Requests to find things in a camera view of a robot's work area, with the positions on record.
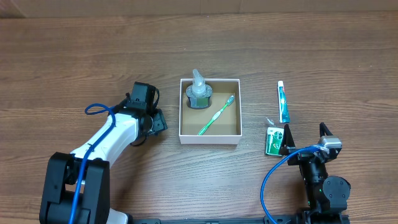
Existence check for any blue toothpaste tube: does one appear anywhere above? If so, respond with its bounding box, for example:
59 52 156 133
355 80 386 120
277 80 290 123

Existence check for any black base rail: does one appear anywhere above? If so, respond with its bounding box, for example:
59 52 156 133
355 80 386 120
127 215 350 224

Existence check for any green soap packet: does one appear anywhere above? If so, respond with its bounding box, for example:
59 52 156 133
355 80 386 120
265 117 284 156

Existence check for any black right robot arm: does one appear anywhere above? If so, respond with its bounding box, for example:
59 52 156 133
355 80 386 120
280 123 351 224

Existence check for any green toothbrush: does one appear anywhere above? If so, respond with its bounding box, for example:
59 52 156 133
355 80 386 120
197 95 235 136

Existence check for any clear soap pump bottle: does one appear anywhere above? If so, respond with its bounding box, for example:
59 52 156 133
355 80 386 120
185 69 213 110

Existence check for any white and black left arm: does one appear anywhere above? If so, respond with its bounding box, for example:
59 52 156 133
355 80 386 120
39 82 167 224

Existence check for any white cardboard box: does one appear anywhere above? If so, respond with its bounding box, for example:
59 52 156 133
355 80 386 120
178 78 243 145

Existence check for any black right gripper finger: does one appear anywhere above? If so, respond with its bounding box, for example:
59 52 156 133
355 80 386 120
320 122 333 137
279 124 295 156

